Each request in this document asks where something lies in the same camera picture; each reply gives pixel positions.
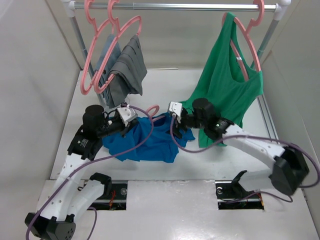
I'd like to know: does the grey pleated skirt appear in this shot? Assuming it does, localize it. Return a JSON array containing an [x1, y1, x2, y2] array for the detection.
[[107, 35, 147, 108]]

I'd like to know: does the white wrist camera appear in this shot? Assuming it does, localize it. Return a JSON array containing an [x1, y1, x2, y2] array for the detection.
[[116, 106, 138, 127], [167, 101, 183, 118]]

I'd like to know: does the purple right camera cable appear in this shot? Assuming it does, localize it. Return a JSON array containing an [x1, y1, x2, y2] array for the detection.
[[169, 113, 320, 203]]

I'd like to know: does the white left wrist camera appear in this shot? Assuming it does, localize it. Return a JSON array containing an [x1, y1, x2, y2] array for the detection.
[[116, 106, 138, 127]]

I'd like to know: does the metal clothes rack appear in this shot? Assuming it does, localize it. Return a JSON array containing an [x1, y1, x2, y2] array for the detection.
[[62, 0, 291, 103]]

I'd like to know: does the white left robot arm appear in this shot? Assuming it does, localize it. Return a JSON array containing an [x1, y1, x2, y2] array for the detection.
[[24, 104, 138, 240]]

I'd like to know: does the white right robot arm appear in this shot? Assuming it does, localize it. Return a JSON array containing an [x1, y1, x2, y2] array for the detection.
[[168, 98, 310, 198]]

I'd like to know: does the light blue denim garment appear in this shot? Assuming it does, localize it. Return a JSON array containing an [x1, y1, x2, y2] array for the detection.
[[93, 33, 122, 101]]

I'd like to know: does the pink hanger with grey skirt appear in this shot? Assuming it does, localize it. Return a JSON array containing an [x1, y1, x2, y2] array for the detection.
[[98, 0, 142, 94]]

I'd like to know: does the pink plastic hanger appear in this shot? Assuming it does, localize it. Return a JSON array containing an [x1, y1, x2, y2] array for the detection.
[[146, 104, 172, 124]]

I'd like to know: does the pink hanger far left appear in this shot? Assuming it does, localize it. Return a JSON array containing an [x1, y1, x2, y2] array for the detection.
[[80, 0, 118, 95]]

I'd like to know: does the aluminium rail right side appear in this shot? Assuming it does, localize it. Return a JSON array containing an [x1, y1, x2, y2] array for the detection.
[[257, 94, 279, 139]]

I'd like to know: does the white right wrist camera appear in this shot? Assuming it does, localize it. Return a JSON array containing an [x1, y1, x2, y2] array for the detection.
[[167, 101, 183, 118]]

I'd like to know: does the purple camera cable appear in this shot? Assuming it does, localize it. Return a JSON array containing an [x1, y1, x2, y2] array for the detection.
[[169, 113, 320, 203], [24, 103, 161, 240]]

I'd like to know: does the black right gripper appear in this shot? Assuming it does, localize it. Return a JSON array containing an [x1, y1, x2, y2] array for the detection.
[[165, 110, 207, 139]]

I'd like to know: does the pink hanger with green top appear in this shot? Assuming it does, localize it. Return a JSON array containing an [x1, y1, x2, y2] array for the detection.
[[227, 0, 265, 82]]

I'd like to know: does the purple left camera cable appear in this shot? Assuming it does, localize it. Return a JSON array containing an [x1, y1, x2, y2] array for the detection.
[[24, 103, 161, 240]]

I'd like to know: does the blue t shirt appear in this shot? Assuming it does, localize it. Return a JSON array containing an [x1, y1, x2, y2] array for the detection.
[[102, 113, 179, 163]]

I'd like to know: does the green tank top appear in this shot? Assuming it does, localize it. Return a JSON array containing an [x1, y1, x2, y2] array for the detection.
[[174, 11, 264, 148]]

